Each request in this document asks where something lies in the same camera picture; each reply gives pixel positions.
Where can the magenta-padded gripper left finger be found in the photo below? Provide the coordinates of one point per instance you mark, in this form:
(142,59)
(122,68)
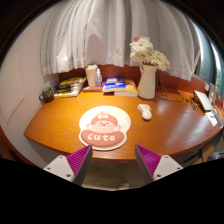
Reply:
(78,160)

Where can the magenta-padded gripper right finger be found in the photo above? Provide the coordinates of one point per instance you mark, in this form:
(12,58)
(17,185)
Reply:
(148,160)

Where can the white computer mouse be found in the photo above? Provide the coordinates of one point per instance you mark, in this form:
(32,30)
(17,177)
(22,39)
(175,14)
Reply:
(146,114)

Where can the pink cartoon mouse pad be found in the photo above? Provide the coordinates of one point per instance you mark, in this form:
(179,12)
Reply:
(103,126)

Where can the pale yellow book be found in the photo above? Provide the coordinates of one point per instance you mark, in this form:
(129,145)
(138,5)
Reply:
(66,94)

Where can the red-brown book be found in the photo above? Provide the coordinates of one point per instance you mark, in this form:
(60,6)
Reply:
(91,89)

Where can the orange book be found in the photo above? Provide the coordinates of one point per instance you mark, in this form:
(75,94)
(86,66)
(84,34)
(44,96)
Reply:
(131,88)

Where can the white ceramic jug vase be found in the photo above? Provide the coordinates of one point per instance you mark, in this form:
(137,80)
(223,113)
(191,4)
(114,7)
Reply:
(146,83)

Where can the yellow and black book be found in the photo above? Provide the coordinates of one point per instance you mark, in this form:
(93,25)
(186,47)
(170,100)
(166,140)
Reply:
(71,81)

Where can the white laptop device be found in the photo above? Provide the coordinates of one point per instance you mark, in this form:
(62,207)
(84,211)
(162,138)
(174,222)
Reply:
(203,100)

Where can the clear spray bottle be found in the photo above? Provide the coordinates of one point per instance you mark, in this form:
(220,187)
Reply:
(99,80)

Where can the white lidded tumbler cup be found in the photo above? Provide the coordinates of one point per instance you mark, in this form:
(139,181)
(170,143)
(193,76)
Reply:
(91,76)

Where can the white flower bunch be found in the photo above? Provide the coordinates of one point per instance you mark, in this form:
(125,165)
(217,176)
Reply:
(143,46)

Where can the dark glass window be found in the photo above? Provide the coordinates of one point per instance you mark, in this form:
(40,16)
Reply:
(208,63)

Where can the white curtain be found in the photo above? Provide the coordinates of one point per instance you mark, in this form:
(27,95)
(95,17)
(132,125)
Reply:
(100,33)

